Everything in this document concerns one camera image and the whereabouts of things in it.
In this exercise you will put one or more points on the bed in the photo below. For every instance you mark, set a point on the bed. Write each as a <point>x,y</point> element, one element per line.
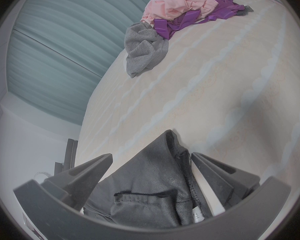
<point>215,89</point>

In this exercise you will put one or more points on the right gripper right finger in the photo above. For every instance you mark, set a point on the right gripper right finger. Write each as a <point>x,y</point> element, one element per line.
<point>222,181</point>

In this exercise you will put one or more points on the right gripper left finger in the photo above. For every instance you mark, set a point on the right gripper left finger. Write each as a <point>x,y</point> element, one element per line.
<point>85,181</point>

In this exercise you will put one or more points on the grey garment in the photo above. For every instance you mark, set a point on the grey garment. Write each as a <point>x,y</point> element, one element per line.
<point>140,49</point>

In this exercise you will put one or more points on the blue-green curtain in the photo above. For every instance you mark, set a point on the blue-green curtain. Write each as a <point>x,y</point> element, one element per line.
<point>77,21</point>
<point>45,84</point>

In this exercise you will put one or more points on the black T-shirt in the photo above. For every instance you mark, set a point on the black T-shirt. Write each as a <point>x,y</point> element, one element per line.
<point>145,179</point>

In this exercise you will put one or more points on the purple garment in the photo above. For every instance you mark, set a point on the purple garment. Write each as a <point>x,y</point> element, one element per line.
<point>225,9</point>

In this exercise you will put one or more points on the round white mirror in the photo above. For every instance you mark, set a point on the round white mirror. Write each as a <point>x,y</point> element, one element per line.
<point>40,173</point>

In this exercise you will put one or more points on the pink garment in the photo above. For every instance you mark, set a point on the pink garment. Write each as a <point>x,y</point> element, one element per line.
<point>170,6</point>

